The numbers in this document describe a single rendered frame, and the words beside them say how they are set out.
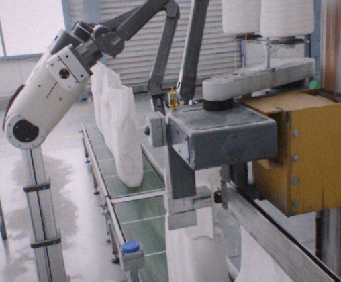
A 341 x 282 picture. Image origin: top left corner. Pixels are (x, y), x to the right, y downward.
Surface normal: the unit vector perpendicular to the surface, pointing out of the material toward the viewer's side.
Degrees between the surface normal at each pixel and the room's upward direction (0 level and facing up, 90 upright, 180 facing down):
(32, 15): 90
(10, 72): 90
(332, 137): 90
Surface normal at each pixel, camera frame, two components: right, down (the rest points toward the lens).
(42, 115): -0.10, 0.67
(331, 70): -0.96, 0.15
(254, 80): 0.63, 0.18
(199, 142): 0.26, 0.26
